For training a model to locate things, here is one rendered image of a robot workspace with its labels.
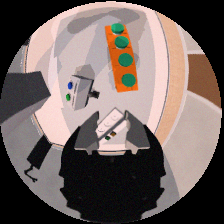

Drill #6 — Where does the orange test tube rack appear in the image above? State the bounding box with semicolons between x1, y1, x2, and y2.
105;26;138;92

